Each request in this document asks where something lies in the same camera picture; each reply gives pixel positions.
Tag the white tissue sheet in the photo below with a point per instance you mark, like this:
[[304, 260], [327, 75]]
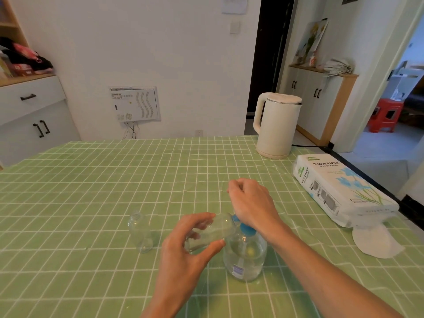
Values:
[[376, 243]]

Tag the person's right hand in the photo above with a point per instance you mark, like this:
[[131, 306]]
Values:
[[255, 205]]

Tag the person's left thumb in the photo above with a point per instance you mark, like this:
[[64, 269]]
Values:
[[208, 253]]

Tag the green checked tablecloth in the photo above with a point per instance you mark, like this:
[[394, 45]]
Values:
[[99, 195]]

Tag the dark door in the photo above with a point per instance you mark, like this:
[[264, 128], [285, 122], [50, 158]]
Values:
[[270, 52]]

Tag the small empty clear bottle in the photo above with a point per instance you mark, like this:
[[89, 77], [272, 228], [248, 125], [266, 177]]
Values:
[[140, 233]]

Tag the white sideboard with wooden top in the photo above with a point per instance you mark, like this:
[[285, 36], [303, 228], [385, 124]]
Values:
[[314, 102]]

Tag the white chair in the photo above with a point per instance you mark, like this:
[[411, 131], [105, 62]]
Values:
[[405, 79]]

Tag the pile of clothes and bags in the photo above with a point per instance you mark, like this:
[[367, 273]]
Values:
[[25, 59]]

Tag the white tissue paper pack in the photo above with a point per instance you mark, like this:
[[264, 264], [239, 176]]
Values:
[[344, 192]]

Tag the red plastic stool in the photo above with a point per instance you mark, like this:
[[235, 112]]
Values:
[[386, 115]]

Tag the person's left forearm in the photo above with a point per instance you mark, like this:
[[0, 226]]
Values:
[[169, 304]]

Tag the flower painting canvas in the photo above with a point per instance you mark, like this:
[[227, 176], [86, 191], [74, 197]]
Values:
[[311, 42]]

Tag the clear pump bottle blue top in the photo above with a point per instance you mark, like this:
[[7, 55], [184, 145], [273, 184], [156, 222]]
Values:
[[245, 258]]

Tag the person's right fingers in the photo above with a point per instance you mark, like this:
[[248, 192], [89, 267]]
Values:
[[237, 192]]

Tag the person's left hand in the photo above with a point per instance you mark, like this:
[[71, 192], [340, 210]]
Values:
[[175, 258]]

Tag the small clear plastic bottle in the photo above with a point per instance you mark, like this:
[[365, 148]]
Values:
[[212, 233]]

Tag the white paper on wall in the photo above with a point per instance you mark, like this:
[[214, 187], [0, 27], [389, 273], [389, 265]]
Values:
[[234, 3]]

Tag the white electric kettle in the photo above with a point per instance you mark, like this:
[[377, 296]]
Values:
[[280, 129]]

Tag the white light switch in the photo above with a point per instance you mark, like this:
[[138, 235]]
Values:
[[235, 27]]

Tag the small bottle on sideboard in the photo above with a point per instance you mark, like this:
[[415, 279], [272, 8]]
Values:
[[312, 60]]

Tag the crumpled white cloth bag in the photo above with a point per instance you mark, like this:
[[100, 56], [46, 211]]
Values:
[[338, 66]]

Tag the white wall panel box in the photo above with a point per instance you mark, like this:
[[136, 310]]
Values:
[[135, 104]]

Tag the person's right forearm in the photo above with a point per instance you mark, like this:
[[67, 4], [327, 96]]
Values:
[[324, 278]]

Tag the wooden open shelf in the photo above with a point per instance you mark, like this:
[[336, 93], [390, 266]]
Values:
[[8, 26]]

